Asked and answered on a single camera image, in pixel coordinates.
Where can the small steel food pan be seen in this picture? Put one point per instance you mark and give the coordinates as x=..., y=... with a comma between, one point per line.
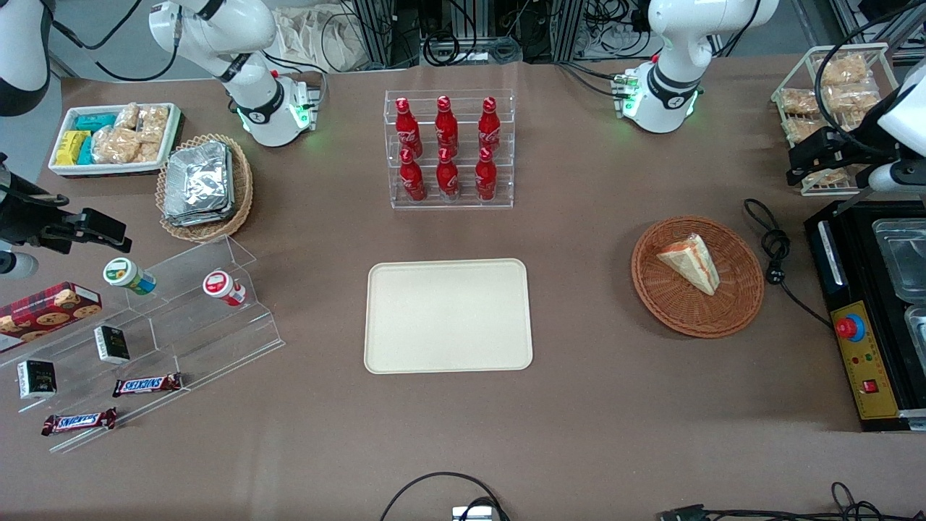
x=917, y=333

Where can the teal snack packet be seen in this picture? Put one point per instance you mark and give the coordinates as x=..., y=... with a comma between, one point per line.
x=94, y=121

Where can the clear-wrapped rice cracker pack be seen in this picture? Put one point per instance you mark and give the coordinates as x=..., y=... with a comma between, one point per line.
x=799, y=101
x=148, y=152
x=832, y=178
x=843, y=70
x=801, y=129
x=153, y=123
x=127, y=116
x=852, y=100
x=116, y=145

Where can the beige plastic tray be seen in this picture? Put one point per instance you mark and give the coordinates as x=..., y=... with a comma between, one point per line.
x=448, y=316

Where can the small black carton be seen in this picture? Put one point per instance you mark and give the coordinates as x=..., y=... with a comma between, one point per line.
x=36, y=379
x=112, y=344

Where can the silver foil pack stack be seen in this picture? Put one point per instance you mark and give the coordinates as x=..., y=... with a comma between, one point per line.
x=197, y=184

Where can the green-lidded yogurt cup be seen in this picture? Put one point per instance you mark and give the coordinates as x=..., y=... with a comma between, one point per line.
x=126, y=275

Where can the red cola bottle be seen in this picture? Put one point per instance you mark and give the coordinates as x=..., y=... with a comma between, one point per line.
x=445, y=126
x=448, y=179
x=485, y=179
x=413, y=181
x=490, y=126
x=406, y=130

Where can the yellow snack packet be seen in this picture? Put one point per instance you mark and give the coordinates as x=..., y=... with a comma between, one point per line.
x=71, y=147

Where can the Snickers chocolate bar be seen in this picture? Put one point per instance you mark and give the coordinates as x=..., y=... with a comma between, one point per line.
x=147, y=385
x=78, y=421

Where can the red tartan cookie box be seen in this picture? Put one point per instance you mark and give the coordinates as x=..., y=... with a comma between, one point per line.
x=43, y=311

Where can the light tan wicker basket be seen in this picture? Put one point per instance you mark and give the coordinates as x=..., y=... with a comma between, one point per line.
x=242, y=195

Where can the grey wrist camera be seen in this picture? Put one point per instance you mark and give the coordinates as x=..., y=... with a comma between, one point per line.
x=16, y=265
x=897, y=177

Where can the black food warmer machine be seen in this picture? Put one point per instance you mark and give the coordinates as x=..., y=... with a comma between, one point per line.
x=861, y=362

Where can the aluminium frame post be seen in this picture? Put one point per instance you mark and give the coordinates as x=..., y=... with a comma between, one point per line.
x=568, y=29
x=376, y=32

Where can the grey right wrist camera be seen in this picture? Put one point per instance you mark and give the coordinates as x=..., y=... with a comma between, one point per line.
x=16, y=265

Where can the brown round wicker basket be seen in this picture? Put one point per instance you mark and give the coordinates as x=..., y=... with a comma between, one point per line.
x=680, y=311

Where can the large steel food pan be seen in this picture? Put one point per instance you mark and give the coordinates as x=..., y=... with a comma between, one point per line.
x=904, y=257

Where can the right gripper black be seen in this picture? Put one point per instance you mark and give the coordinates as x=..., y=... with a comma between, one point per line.
x=22, y=221

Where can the wrapped triangular sandwich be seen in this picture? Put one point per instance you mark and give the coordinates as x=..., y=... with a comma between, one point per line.
x=691, y=262

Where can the clear acrylic tiered shelf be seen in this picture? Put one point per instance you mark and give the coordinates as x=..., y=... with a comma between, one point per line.
x=181, y=340

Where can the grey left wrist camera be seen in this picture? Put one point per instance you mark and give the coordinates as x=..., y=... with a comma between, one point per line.
x=897, y=177

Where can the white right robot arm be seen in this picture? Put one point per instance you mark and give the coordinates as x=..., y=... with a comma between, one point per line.
x=268, y=108

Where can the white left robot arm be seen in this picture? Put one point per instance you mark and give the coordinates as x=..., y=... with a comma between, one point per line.
x=669, y=98

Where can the red-lidded yogurt cup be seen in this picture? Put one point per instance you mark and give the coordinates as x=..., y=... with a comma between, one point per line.
x=221, y=286

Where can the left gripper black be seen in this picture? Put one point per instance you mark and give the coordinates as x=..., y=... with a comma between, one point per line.
x=854, y=150

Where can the small grey device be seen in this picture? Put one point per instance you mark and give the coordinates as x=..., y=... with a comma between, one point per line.
x=474, y=514

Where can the clear acrylic bottle rack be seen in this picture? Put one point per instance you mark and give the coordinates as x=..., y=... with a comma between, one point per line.
x=448, y=205

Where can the white cloth bag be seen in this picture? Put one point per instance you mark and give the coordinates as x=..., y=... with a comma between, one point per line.
x=318, y=40

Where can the white rectangular snack bin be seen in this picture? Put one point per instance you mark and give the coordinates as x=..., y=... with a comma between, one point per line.
x=65, y=169

